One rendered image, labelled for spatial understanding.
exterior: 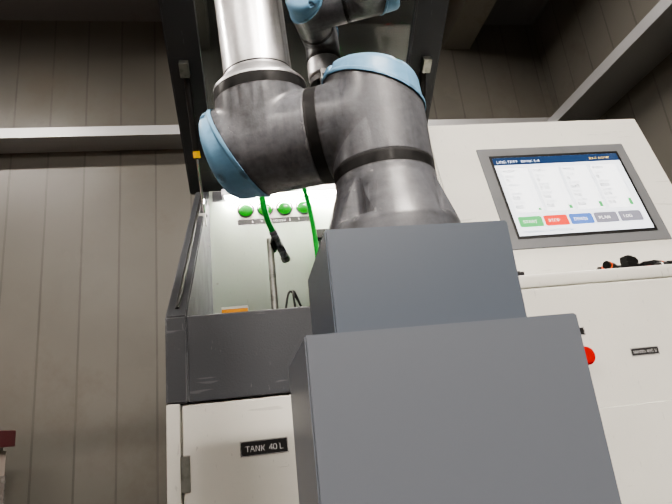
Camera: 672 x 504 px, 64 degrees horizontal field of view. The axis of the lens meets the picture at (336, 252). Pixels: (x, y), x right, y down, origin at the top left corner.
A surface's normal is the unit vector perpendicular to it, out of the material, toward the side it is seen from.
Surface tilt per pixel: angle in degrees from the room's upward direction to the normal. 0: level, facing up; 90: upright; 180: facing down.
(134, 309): 90
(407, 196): 72
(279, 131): 105
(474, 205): 76
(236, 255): 90
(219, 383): 90
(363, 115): 91
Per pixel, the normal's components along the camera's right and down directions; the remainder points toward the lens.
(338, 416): 0.14, -0.31
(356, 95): -0.26, -0.30
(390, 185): -0.08, -0.56
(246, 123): -0.22, -0.10
